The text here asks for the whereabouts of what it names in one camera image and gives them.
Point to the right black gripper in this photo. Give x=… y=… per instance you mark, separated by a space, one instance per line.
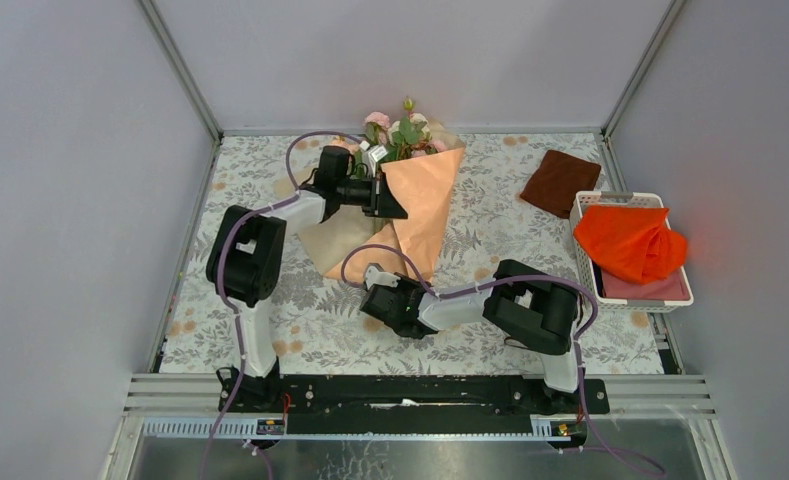
x=405 y=281

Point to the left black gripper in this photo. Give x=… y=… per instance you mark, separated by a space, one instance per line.
x=379 y=199

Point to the peach wrapping paper sheet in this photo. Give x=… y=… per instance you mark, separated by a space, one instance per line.
x=346 y=243

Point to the large pink fake rose stem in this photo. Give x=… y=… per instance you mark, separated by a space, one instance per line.
x=378 y=129

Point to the pink fake rose spray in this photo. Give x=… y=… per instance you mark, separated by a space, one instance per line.
x=428 y=144

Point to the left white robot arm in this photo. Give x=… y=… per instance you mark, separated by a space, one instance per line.
x=246 y=258

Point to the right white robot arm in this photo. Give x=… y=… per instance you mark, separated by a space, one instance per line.
x=535 y=310

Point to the floral patterned table mat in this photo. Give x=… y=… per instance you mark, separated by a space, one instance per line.
x=316 y=324

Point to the brown towel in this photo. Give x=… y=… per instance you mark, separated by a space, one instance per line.
x=557 y=180

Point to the white plastic basket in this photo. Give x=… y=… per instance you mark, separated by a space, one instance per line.
x=590 y=272

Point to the orange cloth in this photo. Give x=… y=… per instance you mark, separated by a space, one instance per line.
x=633 y=244

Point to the pink cloth in basket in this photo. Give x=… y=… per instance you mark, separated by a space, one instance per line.
x=672 y=288

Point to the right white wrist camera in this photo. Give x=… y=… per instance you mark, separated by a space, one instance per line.
x=375 y=275

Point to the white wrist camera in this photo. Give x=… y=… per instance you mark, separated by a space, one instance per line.
x=370 y=156
x=375 y=275

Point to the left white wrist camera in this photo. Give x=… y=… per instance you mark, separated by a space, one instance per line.
x=370 y=156

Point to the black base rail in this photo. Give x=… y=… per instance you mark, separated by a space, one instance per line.
x=410 y=405

